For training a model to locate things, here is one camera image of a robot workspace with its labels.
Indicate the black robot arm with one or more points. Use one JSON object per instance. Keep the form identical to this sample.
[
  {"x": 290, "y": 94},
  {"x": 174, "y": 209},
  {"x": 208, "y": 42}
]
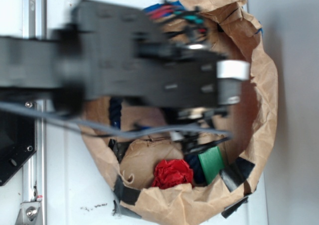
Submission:
[{"x": 126, "y": 53}]

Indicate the brown paper bag bin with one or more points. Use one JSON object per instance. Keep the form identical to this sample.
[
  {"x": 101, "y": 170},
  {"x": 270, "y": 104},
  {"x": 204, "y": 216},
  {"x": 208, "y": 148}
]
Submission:
[{"x": 253, "y": 122}]

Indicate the red crumpled paper ball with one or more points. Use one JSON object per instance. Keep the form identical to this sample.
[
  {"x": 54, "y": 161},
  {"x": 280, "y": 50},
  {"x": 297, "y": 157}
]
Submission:
[{"x": 169, "y": 173}]

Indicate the green wooden block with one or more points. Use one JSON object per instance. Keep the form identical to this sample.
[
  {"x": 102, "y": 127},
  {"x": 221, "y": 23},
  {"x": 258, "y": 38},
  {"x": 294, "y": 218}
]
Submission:
[{"x": 211, "y": 162}]

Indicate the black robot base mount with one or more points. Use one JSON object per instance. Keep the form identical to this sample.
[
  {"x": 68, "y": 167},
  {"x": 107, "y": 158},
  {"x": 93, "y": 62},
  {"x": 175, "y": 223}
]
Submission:
[{"x": 17, "y": 142}]

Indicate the aluminium frame rail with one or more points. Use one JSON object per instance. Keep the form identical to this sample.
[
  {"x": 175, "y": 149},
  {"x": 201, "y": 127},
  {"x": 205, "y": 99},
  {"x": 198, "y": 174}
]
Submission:
[{"x": 34, "y": 170}]

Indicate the metal corner bracket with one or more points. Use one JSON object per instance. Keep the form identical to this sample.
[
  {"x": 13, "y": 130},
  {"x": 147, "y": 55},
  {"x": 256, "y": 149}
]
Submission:
[{"x": 30, "y": 213}]

